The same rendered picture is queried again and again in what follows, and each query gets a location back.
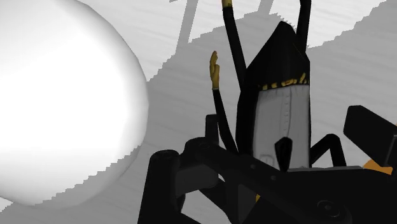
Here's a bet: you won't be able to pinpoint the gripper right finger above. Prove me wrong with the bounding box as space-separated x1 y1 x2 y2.
310 104 397 170

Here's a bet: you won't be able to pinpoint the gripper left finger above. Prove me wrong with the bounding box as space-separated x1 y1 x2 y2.
137 114 280 224

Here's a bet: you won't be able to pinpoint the black white figure yellow hands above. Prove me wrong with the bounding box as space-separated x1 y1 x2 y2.
209 0 312 172

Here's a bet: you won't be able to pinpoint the large white round ball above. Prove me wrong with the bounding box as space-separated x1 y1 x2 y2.
0 0 150 207

